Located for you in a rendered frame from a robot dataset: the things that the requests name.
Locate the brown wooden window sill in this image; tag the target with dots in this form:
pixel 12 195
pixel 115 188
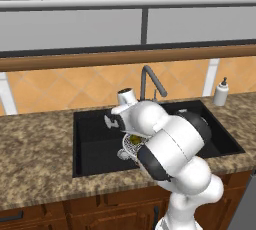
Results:
pixel 100 58

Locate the brown wooden drawer front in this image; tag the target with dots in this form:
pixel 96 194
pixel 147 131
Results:
pixel 36 217

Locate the grey sink faucet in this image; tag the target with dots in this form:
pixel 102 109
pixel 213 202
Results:
pixel 144 80

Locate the white colander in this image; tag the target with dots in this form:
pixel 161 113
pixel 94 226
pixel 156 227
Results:
pixel 128 147

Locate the grey dishwasher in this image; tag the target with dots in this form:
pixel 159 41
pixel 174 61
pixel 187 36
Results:
pixel 245 207

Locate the black sink basin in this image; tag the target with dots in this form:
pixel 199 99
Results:
pixel 96 140

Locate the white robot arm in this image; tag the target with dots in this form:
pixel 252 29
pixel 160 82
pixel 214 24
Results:
pixel 173 147

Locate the brown wooden cupboard door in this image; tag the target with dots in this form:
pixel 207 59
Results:
pixel 113 212
pixel 230 200

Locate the white soap dispenser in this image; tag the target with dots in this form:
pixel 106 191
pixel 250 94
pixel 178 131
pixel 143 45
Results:
pixel 220 93

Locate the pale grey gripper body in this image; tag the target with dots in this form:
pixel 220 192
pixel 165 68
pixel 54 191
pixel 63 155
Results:
pixel 107 120

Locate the grey framed window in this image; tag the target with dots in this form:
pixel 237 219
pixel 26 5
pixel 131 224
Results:
pixel 83 29

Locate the green-brown kiwi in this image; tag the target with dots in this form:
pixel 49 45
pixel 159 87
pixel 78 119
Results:
pixel 135 139

